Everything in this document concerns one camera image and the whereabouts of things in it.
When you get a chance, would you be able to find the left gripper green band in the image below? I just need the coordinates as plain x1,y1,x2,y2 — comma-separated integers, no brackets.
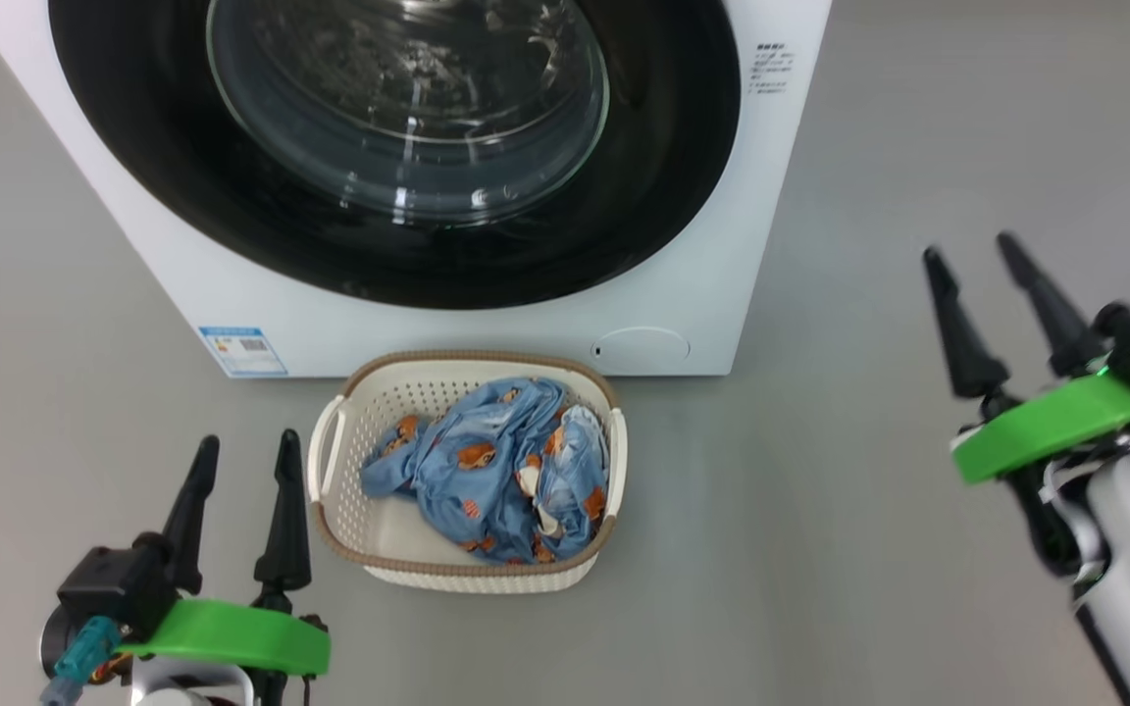
119,429,333,706

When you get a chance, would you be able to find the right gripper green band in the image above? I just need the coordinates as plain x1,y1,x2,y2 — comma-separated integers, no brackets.
923,231,1130,580

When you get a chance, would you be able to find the blue bear-print garment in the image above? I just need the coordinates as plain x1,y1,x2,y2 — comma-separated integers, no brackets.
361,378,611,566

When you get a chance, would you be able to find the black round glass washer door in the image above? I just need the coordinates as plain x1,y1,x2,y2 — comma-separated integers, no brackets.
47,0,743,311

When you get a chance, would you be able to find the cream perforated laundry basket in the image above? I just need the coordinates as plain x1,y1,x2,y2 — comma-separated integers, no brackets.
307,350,628,595

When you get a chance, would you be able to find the white front-load washing machine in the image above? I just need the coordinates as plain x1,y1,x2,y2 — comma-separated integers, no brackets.
0,0,833,379

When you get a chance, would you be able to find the blue energy label sticker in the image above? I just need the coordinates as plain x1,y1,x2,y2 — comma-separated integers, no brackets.
198,327,288,378

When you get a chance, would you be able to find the round white filter cover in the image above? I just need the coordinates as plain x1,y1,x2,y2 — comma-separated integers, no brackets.
592,328,692,376

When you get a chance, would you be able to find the teal left camera connector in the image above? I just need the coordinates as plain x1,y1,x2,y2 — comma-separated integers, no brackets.
40,618,123,706

